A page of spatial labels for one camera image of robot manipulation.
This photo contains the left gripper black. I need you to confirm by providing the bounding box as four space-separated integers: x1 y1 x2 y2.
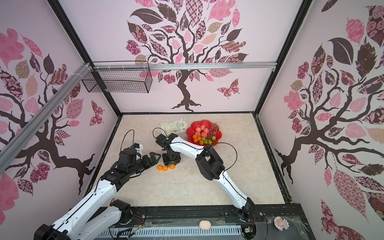
128 152 162 176

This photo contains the red flower-shaped fruit bowl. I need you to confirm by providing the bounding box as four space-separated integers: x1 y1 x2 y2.
186 120 223 146

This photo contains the purple fake grape bunch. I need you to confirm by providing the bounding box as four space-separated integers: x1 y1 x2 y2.
208 123 219 140

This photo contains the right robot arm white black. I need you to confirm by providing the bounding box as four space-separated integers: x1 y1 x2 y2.
155 134 256 222

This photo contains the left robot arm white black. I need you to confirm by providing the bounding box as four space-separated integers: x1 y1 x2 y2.
34 144 161 240

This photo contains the pink round sticker toy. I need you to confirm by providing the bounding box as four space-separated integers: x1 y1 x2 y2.
274 217 290 232

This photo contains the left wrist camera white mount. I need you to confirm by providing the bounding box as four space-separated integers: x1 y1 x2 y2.
131 143 144 160

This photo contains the white slotted cable duct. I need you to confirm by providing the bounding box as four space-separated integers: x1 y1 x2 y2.
96 226 244 240

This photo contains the black wire basket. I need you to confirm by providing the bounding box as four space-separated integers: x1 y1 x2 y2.
82 60 153 94

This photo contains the aluminium rail back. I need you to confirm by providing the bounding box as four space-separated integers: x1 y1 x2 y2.
93 61 277 71

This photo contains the aluminium rail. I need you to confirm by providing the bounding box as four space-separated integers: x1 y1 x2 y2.
1 63 92 173
93 61 277 71

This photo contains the aluminium rail left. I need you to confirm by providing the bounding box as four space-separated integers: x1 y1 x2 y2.
1 63 92 173

